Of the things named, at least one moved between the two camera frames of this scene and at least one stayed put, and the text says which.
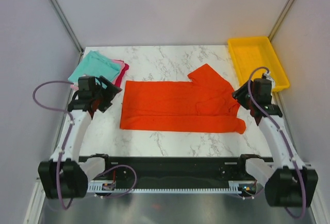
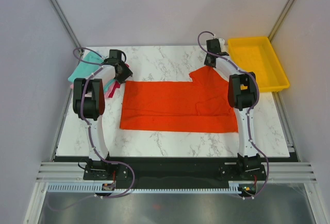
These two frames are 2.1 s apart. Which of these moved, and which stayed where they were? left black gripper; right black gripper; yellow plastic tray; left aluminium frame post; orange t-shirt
Moved: right black gripper; left black gripper
Stayed: left aluminium frame post; orange t-shirt; yellow plastic tray
